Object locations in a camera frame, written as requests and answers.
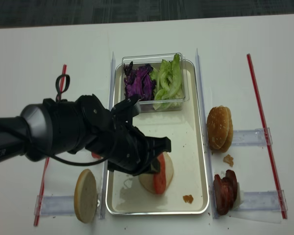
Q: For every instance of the remaining tomato slice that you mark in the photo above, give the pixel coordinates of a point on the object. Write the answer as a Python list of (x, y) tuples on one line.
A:
[(95, 156)]

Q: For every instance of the clear salad container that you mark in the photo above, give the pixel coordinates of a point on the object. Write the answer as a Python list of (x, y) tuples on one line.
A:
[(154, 61)]

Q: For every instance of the food crumb on table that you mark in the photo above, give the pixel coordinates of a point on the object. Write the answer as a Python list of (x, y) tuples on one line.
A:
[(229, 160)]

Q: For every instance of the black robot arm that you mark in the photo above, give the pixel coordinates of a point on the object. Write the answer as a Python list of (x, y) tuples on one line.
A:
[(54, 127)]

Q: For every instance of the bun half on left rack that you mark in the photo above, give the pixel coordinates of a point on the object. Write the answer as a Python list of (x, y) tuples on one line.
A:
[(85, 197)]

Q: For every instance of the metal tray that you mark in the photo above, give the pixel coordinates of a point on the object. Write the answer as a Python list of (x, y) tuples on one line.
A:
[(179, 133)]

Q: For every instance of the clear rack bar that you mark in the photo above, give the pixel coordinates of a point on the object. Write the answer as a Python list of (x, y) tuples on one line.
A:
[(257, 137), (263, 201), (54, 206)]

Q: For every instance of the clear rack bar lower left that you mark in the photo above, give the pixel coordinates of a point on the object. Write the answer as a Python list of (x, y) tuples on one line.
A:
[(54, 206)]

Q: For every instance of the green lettuce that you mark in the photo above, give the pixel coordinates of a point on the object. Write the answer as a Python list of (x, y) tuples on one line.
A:
[(168, 90)]

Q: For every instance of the right red strip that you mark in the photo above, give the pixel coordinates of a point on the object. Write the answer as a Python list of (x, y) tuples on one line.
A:
[(270, 150)]

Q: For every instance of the sesame bun tops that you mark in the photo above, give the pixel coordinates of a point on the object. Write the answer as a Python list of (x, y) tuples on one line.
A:
[(220, 128)]

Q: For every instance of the purple cabbage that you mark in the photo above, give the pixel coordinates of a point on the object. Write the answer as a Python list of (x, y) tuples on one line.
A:
[(138, 82)]

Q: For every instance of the clear rack bar lower right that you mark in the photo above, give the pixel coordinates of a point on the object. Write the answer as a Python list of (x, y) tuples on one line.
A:
[(263, 201)]

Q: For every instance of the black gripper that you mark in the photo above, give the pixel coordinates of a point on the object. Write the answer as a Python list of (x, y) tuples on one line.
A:
[(120, 143)]

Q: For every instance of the orange crumb on tray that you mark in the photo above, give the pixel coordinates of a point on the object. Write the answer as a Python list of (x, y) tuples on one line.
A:
[(188, 198)]

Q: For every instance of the bun bottom on tray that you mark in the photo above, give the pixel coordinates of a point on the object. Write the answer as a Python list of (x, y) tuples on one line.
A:
[(146, 180)]

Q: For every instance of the clear rack bar upper right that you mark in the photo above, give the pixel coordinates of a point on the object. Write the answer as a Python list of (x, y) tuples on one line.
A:
[(257, 137)]

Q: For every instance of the sliced meat patties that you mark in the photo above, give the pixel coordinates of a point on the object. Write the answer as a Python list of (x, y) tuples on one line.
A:
[(226, 191)]

